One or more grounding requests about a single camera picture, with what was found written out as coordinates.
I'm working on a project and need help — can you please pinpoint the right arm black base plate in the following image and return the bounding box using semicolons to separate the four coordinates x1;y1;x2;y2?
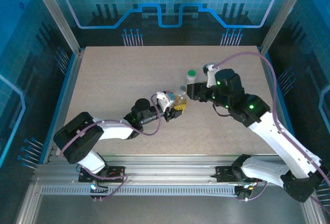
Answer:
215;166;263;183

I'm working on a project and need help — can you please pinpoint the white pill bottle green cap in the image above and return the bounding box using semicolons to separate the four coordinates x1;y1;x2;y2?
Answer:
186;69;197;85

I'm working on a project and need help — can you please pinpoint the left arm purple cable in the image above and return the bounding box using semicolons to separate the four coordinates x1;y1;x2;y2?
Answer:
59;93;164;202

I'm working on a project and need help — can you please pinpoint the left black connector bracket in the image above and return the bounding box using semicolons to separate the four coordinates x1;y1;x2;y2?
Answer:
89;180;109;202

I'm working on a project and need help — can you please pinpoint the aluminium frame post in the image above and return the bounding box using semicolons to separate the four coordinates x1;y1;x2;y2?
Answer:
28;0;85;56
258;0;312;56

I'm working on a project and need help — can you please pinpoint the left table side rail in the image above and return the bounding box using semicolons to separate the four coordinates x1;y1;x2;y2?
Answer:
38;48;86;165

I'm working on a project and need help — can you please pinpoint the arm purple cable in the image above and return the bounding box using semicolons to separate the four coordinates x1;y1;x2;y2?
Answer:
59;93;164;202
212;51;330;209

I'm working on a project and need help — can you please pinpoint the grey slotted cable duct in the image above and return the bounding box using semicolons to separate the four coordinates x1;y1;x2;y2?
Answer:
41;185;239;197

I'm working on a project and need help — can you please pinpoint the long aluminium mounting rail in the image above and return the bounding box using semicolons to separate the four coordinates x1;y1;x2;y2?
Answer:
33;155;309;186

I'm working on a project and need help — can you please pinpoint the right aluminium frame post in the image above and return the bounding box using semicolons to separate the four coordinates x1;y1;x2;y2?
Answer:
258;0;312;56

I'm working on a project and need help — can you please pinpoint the black connector bracket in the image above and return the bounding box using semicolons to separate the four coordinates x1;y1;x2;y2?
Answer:
89;180;109;202
236;184;255;201

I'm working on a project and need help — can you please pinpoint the left aluminium frame post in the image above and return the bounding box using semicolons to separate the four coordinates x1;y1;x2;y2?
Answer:
28;0;85;56

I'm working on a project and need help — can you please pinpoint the clear bottle with brown pills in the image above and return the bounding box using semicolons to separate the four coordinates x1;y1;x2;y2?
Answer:
173;85;188;106

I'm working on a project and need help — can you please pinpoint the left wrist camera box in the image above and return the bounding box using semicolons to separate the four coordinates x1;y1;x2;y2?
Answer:
155;90;176;111

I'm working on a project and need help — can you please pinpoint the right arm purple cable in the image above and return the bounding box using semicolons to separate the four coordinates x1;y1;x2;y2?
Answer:
212;51;330;209

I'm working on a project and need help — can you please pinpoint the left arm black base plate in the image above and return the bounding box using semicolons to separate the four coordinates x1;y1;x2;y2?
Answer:
78;166;126;183

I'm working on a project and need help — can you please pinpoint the right black connector bracket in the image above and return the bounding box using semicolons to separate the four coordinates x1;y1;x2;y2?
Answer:
236;184;255;201

